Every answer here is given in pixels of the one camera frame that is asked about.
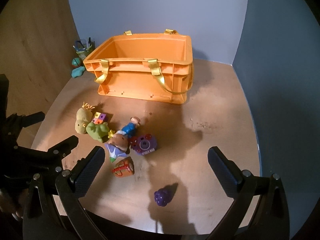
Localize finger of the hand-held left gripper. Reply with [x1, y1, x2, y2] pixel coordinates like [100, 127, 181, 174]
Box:
[6, 112, 46, 131]
[16, 135, 79, 161]

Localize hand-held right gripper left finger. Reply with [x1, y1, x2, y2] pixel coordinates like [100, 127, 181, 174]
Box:
[22, 146, 110, 240]

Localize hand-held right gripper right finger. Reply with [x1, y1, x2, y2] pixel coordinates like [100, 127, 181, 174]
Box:
[207, 146, 291, 240]

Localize yellow plush chick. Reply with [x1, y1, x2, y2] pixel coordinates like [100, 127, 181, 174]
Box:
[75, 102, 95, 135]

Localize green frog toy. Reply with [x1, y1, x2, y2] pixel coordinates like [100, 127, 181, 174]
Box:
[86, 122, 110, 143]

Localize multicoloured cube block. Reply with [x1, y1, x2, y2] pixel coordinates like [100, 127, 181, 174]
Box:
[91, 112, 108, 125]

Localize purple toy camera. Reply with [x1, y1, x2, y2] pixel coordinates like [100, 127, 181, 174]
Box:
[129, 133, 157, 156]

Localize purple grape toy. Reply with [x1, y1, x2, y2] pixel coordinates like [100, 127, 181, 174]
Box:
[154, 189, 169, 207]

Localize orange plastic crate yellow handles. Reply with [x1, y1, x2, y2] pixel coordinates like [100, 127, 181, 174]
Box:
[83, 29, 195, 105]

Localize person's left hand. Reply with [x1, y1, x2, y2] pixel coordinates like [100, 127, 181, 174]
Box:
[0, 189, 25, 221]

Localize teal rubber toy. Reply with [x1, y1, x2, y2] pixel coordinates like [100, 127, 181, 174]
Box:
[71, 67, 85, 78]

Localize green mesh pen holder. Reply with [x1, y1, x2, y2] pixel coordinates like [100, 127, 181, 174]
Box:
[76, 40, 96, 61]

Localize blue framed glasses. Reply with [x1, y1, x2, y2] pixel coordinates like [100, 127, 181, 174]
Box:
[73, 39, 87, 53]

